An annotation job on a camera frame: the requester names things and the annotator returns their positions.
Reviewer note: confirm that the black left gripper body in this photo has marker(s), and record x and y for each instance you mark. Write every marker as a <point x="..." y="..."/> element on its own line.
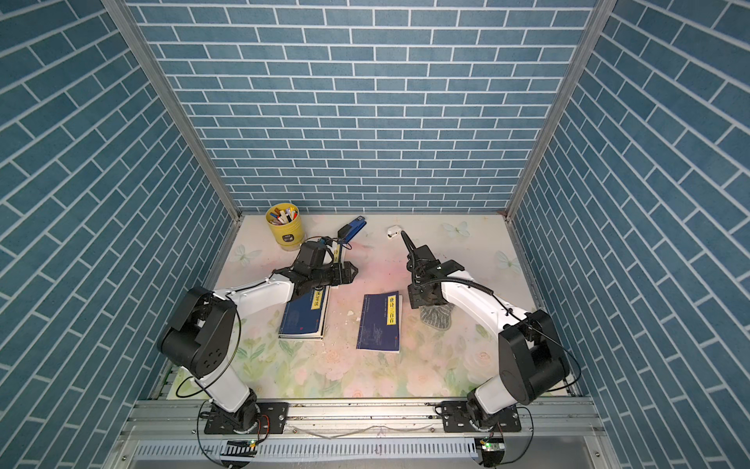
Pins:
<point x="329" y="276"/>

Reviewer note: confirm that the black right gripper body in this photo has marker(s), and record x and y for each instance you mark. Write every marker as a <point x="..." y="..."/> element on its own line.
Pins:
<point x="418" y="295"/>

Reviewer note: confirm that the blue book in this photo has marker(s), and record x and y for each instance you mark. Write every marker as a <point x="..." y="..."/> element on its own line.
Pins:
<point x="379" y="327"/>
<point x="304" y="317"/>
<point x="335" y="253"/>

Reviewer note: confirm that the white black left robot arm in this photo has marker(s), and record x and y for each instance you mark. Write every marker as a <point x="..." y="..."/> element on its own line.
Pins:
<point x="204" y="331"/>

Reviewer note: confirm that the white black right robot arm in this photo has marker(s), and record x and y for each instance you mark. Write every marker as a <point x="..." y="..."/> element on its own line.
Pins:
<point x="531" y="359"/>

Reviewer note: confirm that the blue black stapler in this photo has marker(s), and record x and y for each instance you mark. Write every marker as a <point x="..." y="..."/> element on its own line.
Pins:
<point x="347" y="233"/>

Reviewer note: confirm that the small white stapler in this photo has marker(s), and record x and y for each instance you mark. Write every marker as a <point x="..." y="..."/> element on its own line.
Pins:
<point x="394" y="231"/>

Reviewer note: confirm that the yellow pen cup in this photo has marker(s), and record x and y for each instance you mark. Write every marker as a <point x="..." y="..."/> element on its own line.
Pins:
<point x="285" y="223"/>

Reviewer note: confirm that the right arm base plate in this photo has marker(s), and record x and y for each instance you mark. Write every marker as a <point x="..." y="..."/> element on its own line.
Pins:
<point x="462" y="416"/>

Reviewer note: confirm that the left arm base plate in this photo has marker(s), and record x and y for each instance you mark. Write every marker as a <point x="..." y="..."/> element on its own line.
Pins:
<point x="262" y="418"/>

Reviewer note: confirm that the white cable duct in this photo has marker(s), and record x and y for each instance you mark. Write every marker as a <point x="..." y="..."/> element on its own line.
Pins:
<point x="305" y="450"/>

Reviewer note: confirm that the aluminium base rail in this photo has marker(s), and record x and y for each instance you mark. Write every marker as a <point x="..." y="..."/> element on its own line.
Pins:
<point x="339" y="418"/>

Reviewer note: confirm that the aluminium corner post left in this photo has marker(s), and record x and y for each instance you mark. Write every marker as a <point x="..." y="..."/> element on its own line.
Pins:
<point x="136" y="41"/>

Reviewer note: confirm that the aluminium corner post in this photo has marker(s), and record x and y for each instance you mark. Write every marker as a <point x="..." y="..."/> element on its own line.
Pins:
<point x="136" y="41"/>
<point x="582" y="54"/>

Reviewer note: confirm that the aluminium corner post right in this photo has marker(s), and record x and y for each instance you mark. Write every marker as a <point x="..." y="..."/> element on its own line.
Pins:
<point x="582" y="54"/>

